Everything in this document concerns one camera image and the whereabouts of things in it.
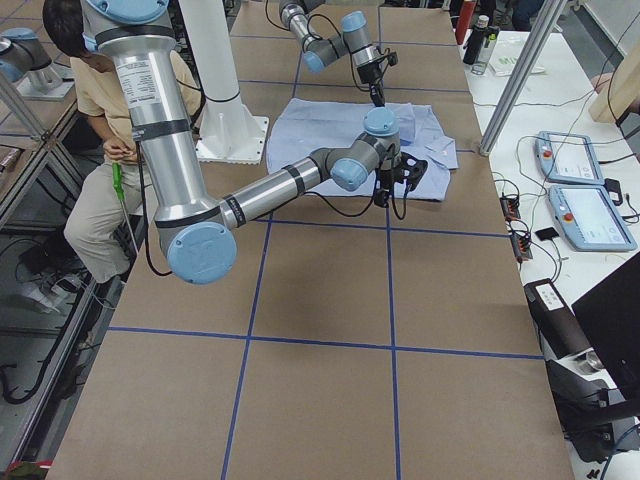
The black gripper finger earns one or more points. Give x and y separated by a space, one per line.
376 91

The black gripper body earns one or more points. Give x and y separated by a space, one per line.
386 176
368 75

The light blue striped shirt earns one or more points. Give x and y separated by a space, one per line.
305 126

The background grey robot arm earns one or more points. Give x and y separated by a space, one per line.
27 65

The black water bottle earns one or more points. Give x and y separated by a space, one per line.
474 41

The black power strip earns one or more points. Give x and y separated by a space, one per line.
518 230

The red bottle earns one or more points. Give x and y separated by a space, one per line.
466 13

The white green printed paper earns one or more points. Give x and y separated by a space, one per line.
503 63

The upper blue teach pendant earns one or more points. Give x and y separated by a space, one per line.
567 158

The blue teach pendant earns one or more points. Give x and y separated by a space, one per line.
588 219
567 158

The lower blue teach pendant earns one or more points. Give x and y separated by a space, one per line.
588 219

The brown paper roll box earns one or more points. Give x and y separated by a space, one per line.
555 319

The black monitor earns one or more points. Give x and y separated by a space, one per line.
608 315

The seated person beige shirt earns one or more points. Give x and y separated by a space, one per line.
97 214

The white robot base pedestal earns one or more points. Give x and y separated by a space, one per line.
228 131

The grey aluminium frame post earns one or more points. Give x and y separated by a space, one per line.
537 38

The green handled tool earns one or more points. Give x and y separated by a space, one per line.
119 191

